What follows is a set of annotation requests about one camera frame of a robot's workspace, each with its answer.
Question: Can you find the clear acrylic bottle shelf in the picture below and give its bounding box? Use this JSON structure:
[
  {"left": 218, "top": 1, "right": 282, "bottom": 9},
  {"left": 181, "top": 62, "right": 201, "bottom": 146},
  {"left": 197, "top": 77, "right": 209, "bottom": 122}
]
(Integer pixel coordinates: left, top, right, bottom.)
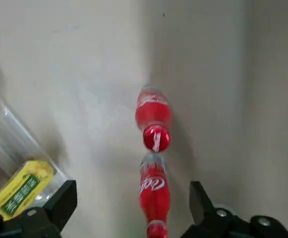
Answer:
[{"left": 0, "top": 83, "right": 74, "bottom": 214}]

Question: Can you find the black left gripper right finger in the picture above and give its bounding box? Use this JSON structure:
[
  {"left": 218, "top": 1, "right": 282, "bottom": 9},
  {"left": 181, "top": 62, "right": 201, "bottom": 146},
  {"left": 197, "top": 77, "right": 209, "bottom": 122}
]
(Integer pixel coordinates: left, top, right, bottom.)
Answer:
[{"left": 180, "top": 180, "right": 288, "bottom": 238}]

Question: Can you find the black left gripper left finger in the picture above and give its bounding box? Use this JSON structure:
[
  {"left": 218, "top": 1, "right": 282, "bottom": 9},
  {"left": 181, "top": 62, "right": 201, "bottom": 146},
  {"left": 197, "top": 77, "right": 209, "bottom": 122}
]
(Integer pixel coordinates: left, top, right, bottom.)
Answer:
[{"left": 0, "top": 180, "right": 78, "bottom": 238}]

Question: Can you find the red cola bottle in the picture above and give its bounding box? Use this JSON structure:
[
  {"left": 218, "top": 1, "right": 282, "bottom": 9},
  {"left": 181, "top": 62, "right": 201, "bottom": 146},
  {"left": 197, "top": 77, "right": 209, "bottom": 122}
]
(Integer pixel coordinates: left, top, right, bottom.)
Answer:
[
  {"left": 138, "top": 153, "right": 172, "bottom": 238},
  {"left": 134, "top": 85, "right": 172, "bottom": 153}
]

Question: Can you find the tea bottle yellow label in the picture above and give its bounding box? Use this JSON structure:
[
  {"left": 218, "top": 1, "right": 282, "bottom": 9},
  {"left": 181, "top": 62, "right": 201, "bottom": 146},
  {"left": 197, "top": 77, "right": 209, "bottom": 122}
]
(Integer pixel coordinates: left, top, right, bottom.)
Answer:
[{"left": 0, "top": 160, "right": 58, "bottom": 221}]

